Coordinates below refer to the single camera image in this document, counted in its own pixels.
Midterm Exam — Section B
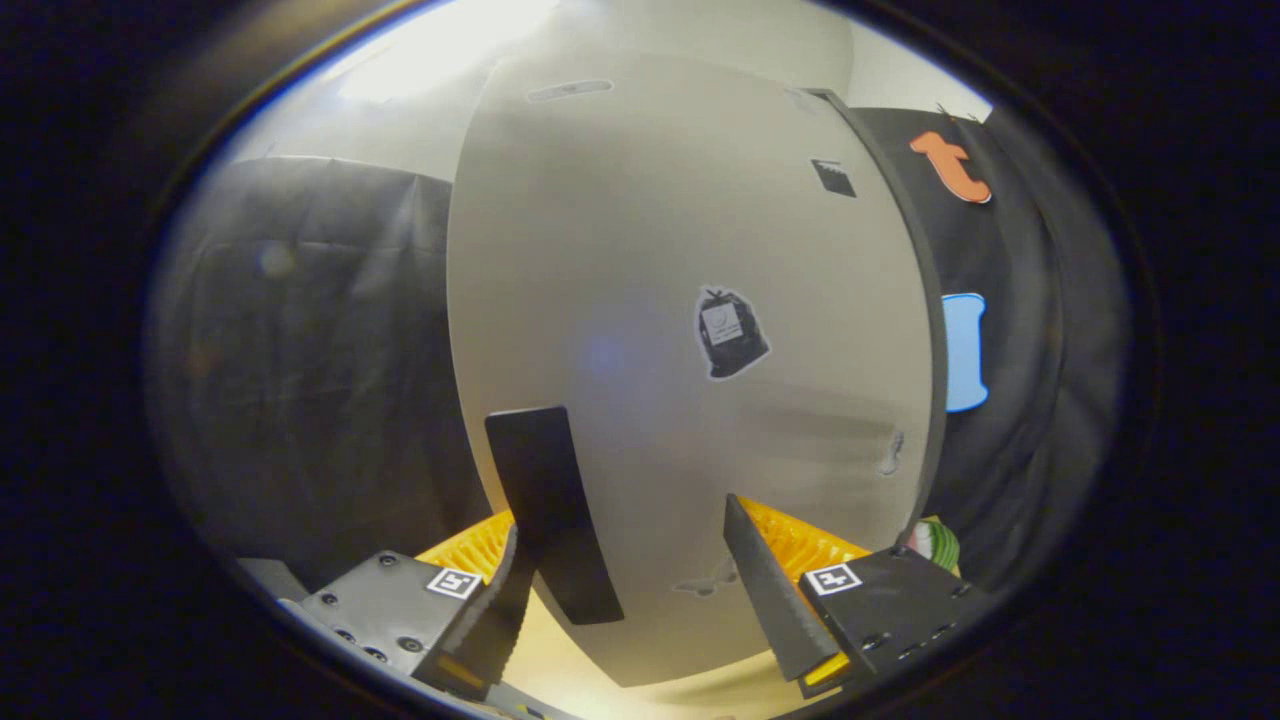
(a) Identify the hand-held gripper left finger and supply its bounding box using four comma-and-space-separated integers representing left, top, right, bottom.
275, 508, 541, 701

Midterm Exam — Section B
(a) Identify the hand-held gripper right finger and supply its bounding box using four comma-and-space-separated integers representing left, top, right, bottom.
722, 493, 991, 699

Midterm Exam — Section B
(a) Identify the black door handle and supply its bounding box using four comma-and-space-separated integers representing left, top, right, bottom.
485, 405, 626, 626

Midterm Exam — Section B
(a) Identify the grey and white shoe cabinet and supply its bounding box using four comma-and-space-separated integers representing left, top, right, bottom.
805, 87, 951, 546

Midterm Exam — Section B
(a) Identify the white shoe cabinet door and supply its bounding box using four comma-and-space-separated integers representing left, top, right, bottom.
445, 50, 946, 689

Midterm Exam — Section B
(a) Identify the green red striped object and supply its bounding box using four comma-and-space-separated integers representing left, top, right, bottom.
905, 515, 963, 579

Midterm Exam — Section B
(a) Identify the black backdrop cloth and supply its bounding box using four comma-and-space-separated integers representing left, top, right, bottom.
145, 105, 1131, 601

